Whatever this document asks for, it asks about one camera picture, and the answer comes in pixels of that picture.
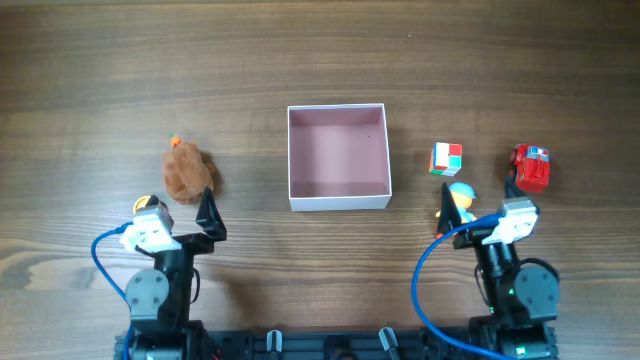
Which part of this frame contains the yellow toy duck blue hat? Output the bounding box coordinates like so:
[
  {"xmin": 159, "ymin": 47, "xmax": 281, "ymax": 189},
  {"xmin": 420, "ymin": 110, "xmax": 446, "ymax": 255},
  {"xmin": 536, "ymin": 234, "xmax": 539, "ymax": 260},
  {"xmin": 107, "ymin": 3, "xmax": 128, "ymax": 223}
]
[{"xmin": 436, "ymin": 182, "xmax": 477, "ymax": 238}]

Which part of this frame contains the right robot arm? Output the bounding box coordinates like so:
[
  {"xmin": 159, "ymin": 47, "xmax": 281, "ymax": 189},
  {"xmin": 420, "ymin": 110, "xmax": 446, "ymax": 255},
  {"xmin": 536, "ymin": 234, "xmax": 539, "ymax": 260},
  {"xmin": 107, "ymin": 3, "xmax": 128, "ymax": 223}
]
[{"xmin": 453, "ymin": 177, "xmax": 560, "ymax": 359}]

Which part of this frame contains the red toy truck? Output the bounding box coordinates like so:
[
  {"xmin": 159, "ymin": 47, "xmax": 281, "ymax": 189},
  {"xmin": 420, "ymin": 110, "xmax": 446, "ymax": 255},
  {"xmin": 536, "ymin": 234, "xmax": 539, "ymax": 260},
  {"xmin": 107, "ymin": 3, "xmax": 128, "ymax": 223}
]
[{"xmin": 510, "ymin": 144, "xmax": 551, "ymax": 193}]

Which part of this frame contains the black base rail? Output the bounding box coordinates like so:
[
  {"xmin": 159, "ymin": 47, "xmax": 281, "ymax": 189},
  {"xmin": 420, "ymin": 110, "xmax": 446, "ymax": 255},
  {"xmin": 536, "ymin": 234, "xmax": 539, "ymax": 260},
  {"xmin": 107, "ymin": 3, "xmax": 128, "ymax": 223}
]
[{"xmin": 113, "ymin": 327, "xmax": 559, "ymax": 360}]

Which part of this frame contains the blue right cable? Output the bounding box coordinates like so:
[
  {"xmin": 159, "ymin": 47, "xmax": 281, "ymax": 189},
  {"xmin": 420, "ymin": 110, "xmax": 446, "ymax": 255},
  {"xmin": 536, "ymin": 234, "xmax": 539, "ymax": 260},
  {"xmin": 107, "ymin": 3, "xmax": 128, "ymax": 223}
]
[{"xmin": 410, "ymin": 212, "xmax": 516, "ymax": 360}]

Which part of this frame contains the blue left cable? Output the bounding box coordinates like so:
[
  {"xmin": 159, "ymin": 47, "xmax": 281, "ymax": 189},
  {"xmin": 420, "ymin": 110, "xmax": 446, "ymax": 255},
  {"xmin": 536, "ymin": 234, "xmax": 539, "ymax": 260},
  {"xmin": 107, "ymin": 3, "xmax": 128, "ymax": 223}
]
[{"xmin": 90, "ymin": 223, "xmax": 136, "ymax": 360}]

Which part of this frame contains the blue cable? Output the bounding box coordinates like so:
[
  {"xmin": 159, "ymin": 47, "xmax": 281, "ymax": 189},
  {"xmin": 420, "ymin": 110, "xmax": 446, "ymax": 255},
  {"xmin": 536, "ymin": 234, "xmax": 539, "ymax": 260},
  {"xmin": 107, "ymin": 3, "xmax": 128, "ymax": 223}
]
[
  {"xmin": 90, "ymin": 223, "xmax": 136, "ymax": 360},
  {"xmin": 410, "ymin": 212, "xmax": 516, "ymax": 360}
]

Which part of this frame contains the white box pink interior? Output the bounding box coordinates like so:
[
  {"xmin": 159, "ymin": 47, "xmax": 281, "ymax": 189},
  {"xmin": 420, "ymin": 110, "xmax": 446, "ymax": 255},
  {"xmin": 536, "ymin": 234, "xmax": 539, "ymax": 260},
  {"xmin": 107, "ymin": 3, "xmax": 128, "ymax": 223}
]
[{"xmin": 287, "ymin": 103, "xmax": 393, "ymax": 212}]

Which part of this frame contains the brown plush toy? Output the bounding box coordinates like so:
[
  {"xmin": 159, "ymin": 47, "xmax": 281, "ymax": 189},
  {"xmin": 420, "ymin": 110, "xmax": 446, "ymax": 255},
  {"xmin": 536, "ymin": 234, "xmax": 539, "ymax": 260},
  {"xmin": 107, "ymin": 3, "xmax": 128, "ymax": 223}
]
[{"xmin": 162, "ymin": 136, "xmax": 218, "ymax": 204}]

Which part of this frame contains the small colourful puzzle cube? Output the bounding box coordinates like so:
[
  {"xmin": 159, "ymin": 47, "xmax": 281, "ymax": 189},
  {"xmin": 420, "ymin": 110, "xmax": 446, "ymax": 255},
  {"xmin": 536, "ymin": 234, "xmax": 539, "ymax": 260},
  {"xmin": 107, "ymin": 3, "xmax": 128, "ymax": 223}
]
[{"xmin": 429, "ymin": 142, "xmax": 462, "ymax": 177}]

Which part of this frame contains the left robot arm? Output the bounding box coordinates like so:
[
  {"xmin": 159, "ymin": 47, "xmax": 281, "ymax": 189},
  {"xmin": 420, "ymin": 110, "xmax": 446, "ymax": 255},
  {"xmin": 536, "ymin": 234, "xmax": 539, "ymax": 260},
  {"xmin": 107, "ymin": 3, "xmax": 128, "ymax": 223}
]
[{"xmin": 119, "ymin": 188, "xmax": 227, "ymax": 360}]

